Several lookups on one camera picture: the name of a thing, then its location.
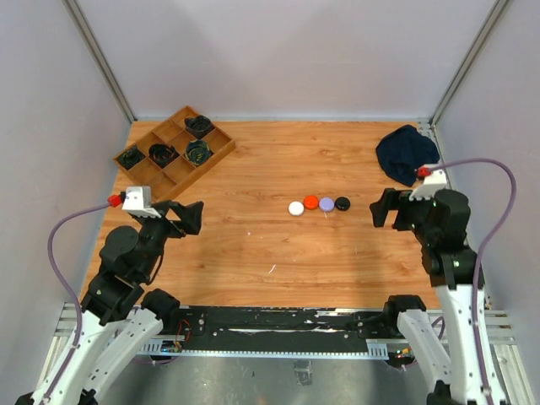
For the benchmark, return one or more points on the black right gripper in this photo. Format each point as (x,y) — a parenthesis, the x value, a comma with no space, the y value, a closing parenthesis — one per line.
(393,199)

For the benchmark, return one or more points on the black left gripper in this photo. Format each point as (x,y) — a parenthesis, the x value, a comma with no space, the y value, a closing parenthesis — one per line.
(190,217)

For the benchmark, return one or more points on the black charging case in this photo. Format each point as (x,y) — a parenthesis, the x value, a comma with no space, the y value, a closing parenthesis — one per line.
(342,204)

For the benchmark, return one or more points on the orange earbud charging case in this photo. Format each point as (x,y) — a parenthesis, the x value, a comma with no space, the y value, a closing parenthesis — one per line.
(311,202)

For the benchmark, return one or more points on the white charging case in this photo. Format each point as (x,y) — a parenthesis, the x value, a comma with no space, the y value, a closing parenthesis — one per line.
(296,208)

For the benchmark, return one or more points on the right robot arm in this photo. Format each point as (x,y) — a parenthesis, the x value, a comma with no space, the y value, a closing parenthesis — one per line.
(459,369)

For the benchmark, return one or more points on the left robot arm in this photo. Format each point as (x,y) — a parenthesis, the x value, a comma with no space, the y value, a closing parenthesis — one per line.
(116,317)

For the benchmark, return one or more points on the dark blue crumpled cloth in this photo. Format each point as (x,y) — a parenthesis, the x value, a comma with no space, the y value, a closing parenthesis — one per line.
(403,151)

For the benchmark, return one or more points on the wooden compartment tray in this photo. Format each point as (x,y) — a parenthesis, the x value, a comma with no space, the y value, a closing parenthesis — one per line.
(167,183)

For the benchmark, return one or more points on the black orange rolled tie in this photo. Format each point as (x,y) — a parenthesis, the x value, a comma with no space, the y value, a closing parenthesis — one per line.
(162,154)

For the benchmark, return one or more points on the black yellow rolled tie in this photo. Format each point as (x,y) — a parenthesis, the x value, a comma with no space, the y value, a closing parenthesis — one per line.
(198,152)

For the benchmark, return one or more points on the dark green rolled tie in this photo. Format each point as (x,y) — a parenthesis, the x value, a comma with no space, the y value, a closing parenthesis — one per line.
(130,157)

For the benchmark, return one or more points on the black dotted rolled tie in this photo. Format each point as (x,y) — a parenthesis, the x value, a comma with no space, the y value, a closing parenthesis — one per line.
(198,126)

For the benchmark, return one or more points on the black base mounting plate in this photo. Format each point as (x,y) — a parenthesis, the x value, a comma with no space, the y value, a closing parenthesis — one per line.
(266,331)

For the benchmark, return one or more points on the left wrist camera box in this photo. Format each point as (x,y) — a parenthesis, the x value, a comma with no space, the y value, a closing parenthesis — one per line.
(137,200)

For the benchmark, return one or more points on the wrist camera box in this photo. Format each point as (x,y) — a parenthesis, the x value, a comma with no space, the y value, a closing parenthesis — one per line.
(137,200)
(433,179)

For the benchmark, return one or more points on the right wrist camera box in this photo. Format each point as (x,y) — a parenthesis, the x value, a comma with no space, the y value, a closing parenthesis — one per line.
(433,179)

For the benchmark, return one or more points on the aluminium frame rail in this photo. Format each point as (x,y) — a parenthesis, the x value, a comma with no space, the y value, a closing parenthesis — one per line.
(396,352)

